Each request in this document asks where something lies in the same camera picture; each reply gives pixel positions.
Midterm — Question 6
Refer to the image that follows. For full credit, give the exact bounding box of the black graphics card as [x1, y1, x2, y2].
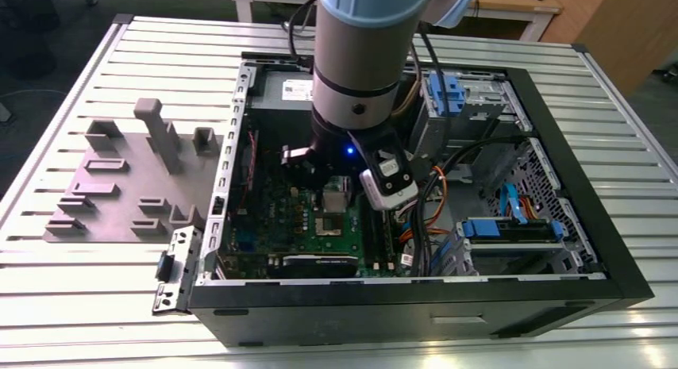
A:
[264, 252, 359, 281]

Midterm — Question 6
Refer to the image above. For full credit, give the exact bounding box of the tall grey drive cage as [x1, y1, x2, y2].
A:
[407, 71, 531, 163]

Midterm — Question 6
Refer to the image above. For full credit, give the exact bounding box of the black RAM slot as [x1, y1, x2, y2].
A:
[378, 209, 398, 271]
[364, 209, 383, 271]

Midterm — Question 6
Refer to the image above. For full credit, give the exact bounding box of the black camera cable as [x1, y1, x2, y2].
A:
[415, 21, 451, 108]

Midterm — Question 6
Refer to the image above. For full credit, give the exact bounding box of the CPU socket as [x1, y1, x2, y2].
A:
[312, 212, 348, 238]

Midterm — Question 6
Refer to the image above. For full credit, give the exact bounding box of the orange power wire bundle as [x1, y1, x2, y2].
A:
[394, 165, 451, 243]

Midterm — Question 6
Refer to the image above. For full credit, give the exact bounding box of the thick black cable bundle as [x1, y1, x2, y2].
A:
[410, 136, 526, 277]

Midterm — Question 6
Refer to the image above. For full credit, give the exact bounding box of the perforated grey disk bay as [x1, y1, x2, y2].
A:
[454, 216, 609, 278]

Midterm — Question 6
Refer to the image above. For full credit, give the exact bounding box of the blue plastic drive latch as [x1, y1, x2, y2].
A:
[426, 73, 467, 118]

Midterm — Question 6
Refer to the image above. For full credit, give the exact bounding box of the silver square CPU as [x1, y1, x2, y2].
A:
[322, 191, 347, 214]

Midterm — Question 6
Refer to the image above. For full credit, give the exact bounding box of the wooden cabinet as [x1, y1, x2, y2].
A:
[539, 0, 678, 96]

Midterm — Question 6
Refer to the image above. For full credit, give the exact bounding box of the green motherboard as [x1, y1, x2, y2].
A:
[219, 172, 408, 279]

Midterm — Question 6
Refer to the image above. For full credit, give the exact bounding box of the grey power supply white label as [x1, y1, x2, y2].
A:
[247, 71, 316, 171]

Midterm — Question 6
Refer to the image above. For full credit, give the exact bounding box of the black open PC case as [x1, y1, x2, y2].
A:
[187, 50, 655, 348]

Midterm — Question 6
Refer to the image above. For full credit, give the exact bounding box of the thin red wire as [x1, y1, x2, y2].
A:
[236, 129, 260, 217]

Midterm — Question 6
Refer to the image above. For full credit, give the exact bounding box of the hard disk in blue carrier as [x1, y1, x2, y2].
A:
[455, 217, 566, 243]

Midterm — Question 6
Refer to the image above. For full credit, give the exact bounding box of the blue flat data wire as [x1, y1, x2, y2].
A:
[500, 184, 528, 223]

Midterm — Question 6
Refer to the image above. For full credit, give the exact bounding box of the grey plastic parts rack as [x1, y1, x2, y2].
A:
[41, 98, 227, 244]

